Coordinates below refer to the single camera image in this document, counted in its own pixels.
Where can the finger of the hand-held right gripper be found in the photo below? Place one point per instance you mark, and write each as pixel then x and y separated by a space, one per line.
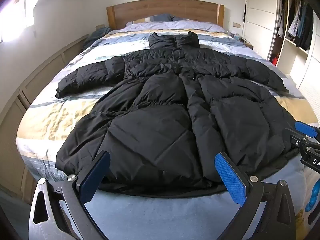
pixel 304 129

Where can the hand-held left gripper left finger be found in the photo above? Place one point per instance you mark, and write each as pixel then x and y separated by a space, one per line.
pixel 96 177

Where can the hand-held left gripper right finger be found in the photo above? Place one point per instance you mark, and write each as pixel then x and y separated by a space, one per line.
pixel 231 180

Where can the black puffer coat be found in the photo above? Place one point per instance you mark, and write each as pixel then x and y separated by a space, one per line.
pixel 162 120

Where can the hanging clothes row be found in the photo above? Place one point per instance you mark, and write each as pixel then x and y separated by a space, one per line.
pixel 300 25

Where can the blue clothes pile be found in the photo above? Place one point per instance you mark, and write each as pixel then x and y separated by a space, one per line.
pixel 97 36

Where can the light blue bed sheet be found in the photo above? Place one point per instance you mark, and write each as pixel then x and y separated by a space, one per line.
pixel 150 217

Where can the bed with striped duvet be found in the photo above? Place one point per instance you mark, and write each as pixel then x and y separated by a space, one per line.
pixel 62 115

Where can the red item in wardrobe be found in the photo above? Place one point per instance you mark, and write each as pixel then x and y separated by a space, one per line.
pixel 275 60

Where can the wooden nightstand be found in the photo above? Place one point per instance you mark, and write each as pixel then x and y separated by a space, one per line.
pixel 248 45

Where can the white open wardrobe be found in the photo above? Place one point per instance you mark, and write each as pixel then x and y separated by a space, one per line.
pixel 265 17

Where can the blue grey pillow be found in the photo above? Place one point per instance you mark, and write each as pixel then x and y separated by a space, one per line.
pixel 180 19
pixel 160 17

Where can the wooden headboard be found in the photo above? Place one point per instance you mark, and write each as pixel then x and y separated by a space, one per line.
pixel 162 11

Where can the bright window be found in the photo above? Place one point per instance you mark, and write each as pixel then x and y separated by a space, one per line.
pixel 15 17

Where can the low wooden wall cabinets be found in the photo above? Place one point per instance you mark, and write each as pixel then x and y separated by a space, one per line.
pixel 35 80

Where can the wall switch plate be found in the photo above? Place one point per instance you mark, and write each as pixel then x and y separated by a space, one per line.
pixel 236 25

